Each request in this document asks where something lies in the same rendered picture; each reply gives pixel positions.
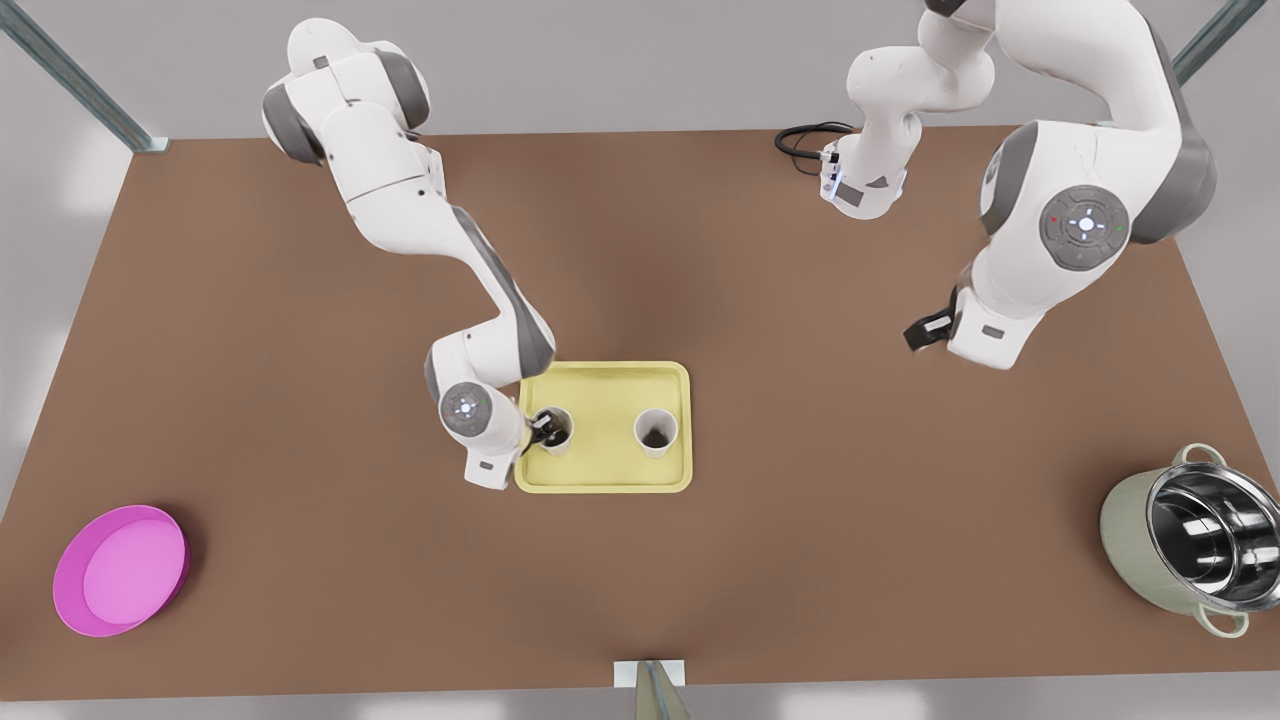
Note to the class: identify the white IKEA cup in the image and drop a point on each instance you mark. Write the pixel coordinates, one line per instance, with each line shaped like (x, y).
(656, 432)
(560, 445)

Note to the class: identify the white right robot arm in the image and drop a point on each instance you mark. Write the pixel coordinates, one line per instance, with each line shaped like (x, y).
(400, 200)

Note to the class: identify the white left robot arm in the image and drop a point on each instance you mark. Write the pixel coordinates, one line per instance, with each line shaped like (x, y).
(1080, 150)

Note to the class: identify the yellow rectangular tray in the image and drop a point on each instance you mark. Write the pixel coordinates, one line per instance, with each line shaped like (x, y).
(605, 470)

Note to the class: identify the pink round bowl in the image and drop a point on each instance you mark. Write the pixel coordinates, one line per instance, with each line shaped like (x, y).
(120, 572)

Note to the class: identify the silver frame post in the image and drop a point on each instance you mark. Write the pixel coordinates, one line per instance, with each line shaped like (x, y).
(70, 80)
(655, 690)
(1215, 38)

